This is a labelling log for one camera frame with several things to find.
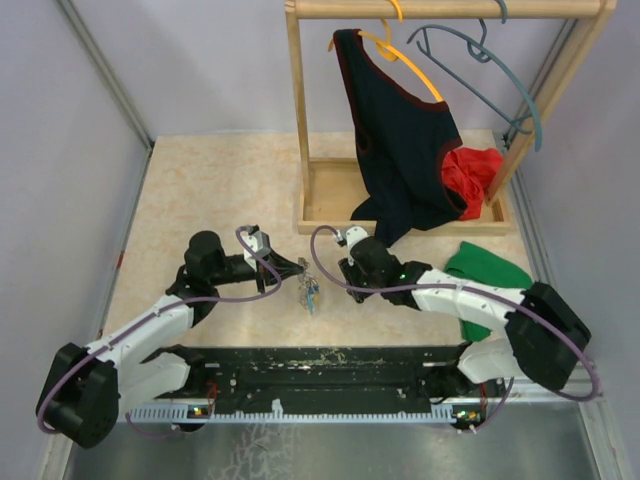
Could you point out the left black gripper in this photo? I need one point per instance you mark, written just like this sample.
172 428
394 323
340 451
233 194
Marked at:
282 266

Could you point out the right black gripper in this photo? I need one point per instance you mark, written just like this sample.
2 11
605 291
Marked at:
349 270

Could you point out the metal disc with keyrings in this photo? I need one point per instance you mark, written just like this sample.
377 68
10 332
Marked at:
304 282

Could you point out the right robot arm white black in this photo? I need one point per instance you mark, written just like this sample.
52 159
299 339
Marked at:
538 333

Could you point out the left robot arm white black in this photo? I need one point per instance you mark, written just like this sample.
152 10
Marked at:
89 387

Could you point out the wooden clothes rack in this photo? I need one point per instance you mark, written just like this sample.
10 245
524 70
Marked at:
330 186

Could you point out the green cloth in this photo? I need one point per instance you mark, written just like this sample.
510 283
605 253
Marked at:
472 262

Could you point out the navy tank top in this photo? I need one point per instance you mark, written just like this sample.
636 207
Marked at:
401 143

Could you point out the red cloth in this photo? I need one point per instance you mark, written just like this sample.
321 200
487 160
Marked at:
469 173

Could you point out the yellow clothes hanger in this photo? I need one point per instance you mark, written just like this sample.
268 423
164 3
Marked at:
391 54

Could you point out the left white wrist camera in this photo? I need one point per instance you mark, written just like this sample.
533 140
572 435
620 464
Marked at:
256 244

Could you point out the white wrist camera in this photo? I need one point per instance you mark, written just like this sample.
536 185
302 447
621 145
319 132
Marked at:
350 236
256 244

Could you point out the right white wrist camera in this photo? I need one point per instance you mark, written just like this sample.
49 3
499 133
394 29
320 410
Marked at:
350 236

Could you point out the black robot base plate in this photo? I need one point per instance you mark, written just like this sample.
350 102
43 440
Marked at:
328 380

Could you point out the right aluminium frame rail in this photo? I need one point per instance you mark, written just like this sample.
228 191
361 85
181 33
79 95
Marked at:
540 240

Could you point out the aluminium frame rail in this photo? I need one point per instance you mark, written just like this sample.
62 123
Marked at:
105 71
540 240

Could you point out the left aluminium frame rail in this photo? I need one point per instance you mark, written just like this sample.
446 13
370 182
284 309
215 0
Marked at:
105 71

